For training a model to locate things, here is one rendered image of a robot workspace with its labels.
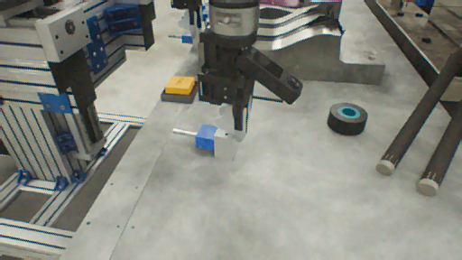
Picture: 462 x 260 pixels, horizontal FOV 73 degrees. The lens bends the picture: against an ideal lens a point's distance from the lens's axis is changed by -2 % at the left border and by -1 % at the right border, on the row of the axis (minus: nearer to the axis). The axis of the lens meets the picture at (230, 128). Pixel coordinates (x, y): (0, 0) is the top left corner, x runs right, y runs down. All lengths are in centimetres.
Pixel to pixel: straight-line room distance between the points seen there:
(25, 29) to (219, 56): 49
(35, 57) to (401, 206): 82
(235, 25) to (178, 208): 30
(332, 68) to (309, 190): 42
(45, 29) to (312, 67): 65
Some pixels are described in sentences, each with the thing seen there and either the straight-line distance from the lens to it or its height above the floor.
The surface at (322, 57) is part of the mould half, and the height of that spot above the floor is 87.
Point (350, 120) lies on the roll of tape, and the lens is 70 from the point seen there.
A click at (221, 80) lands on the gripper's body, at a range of 50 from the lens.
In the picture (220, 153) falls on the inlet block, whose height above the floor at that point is 81.
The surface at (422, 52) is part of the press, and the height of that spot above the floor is 78.
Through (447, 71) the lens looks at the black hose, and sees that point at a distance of 85.
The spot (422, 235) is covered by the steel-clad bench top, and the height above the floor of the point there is 80.
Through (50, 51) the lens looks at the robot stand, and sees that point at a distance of 84.
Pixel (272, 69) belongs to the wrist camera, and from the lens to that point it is 50.
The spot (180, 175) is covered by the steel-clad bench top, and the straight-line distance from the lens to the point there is 59.
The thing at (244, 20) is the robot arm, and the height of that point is 107.
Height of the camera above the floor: 121
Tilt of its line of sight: 37 degrees down
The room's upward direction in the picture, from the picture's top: straight up
